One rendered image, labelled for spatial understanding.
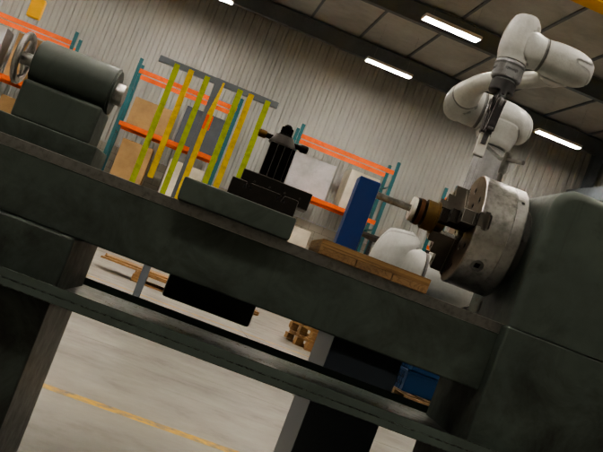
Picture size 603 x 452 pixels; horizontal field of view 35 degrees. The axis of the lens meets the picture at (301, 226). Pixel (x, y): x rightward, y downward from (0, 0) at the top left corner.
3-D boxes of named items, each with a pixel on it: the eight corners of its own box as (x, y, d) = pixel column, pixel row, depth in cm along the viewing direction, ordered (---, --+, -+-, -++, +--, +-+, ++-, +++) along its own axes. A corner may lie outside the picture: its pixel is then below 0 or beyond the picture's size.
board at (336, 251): (401, 289, 279) (406, 276, 279) (425, 294, 243) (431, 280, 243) (307, 253, 277) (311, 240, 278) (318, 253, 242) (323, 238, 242)
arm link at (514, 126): (405, 294, 334) (461, 317, 336) (415, 294, 318) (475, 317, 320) (476, 96, 342) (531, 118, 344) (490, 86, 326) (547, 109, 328)
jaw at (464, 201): (469, 229, 267) (474, 200, 275) (476, 218, 263) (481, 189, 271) (433, 215, 266) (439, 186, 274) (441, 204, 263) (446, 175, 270)
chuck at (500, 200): (459, 283, 280) (499, 185, 278) (483, 300, 249) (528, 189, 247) (432, 273, 279) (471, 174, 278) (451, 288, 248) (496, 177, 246)
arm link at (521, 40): (500, 52, 272) (541, 69, 273) (518, 4, 274) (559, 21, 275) (488, 61, 283) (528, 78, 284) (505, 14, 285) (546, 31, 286)
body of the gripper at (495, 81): (488, 80, 281) (477, 108, 280) (496, 73, 273) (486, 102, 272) (511, 89, 282) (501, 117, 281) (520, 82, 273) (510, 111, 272)
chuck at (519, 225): (470, 288, 280) (510, 189, 278) (495, 305, 249) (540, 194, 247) (459, 283, 280) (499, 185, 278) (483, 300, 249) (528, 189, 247)
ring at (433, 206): (447, 206, 267) (416, 195, 267) (454, 204, 258) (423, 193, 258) (435, 237, 267) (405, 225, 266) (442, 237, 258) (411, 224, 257)
